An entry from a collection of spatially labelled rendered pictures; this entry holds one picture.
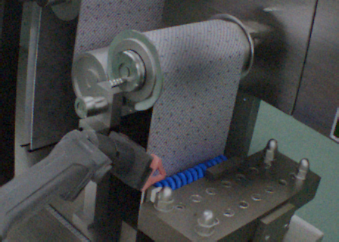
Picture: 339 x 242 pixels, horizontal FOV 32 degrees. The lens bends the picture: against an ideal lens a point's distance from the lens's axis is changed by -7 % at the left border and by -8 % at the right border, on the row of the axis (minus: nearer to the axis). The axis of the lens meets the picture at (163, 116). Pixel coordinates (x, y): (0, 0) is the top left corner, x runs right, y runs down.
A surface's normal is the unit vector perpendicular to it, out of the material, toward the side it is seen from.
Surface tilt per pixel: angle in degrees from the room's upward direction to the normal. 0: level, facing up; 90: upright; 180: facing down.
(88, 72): 90
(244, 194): 0
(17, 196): 29
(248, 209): 0
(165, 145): 90
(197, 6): 90
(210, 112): 90
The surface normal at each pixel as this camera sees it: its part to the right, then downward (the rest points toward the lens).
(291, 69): -0.71, 0.23
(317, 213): 0.14, -0.87
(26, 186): 0.60, -0.73
